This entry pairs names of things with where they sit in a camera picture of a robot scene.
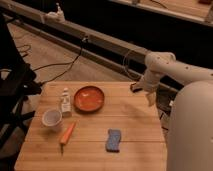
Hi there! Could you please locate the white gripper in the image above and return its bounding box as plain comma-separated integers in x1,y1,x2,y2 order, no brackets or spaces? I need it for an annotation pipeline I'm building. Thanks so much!
130,69,163,106

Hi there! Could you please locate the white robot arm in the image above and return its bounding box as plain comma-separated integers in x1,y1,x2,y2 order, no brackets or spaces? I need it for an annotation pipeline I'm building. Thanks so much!
131,52,213,171

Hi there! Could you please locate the white ceramic cup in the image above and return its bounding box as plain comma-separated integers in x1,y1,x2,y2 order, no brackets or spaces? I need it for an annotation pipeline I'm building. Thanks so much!
42,109,62,132

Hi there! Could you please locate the orange round plate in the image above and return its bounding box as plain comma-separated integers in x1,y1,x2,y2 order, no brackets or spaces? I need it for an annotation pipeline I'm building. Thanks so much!
74,86,105,112

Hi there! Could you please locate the blue sponge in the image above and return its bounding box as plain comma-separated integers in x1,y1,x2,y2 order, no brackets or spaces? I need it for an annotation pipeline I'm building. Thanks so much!
105,129,121,152

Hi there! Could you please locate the white glue bottle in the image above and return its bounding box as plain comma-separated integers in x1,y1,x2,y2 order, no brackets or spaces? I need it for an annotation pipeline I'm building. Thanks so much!
61,88,71,117

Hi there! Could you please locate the black office chair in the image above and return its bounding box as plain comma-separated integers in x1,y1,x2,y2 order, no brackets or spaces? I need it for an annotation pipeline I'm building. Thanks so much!
0,12,41,149

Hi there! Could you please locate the long metal rail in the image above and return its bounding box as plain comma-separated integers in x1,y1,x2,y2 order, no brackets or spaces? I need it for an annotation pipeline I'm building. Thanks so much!
0,0,213,108

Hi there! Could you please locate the black floor cable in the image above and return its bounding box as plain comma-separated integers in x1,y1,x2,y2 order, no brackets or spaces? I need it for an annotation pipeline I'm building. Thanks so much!
16,36,88,84

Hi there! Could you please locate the white object on rail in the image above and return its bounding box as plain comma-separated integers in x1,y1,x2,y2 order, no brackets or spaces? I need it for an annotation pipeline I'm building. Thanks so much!
45,4,65,22

